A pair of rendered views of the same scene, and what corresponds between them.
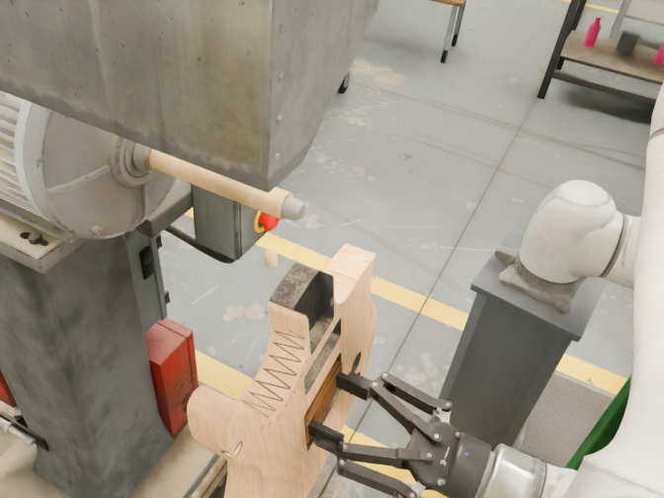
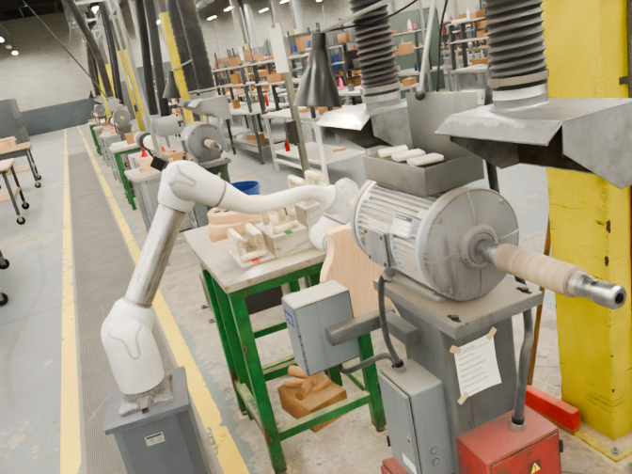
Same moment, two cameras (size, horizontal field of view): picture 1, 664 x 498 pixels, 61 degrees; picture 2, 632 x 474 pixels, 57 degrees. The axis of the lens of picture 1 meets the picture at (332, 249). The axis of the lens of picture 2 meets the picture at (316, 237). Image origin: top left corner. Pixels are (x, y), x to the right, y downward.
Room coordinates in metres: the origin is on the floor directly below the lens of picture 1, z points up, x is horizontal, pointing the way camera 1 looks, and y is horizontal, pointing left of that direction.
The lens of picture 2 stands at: (1.76, 1.23, 1.72)
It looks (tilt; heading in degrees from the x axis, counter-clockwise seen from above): 18 degrees down; 228
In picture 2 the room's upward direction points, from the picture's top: 11 degrees counter-clockwise
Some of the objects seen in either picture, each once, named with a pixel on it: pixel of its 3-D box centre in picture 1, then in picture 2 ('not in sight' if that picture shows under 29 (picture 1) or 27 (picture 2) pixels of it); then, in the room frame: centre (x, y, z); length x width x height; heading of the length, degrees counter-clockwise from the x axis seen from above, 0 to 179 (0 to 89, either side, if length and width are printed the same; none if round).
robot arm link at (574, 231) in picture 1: (571, 228); (133, 352); (1.06, -0.55, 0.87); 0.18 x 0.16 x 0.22; 72
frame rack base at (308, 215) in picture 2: not in sight; (312, 217); (0.11, -0.58, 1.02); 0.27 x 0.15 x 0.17; 66
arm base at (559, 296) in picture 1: (539, 267); (145, 391); (1.08, -0.52, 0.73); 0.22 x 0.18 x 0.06; 60
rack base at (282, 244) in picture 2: not in sight; (282, 236); (0.25, -0.64, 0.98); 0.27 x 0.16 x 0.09; 66
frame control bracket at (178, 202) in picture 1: (180, 199); (361, 324); (0.80, 0.28, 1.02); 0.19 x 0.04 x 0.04; 157
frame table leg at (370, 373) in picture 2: not in sight; (364, 344); (0.14, -0.36, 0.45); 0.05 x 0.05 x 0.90; 67
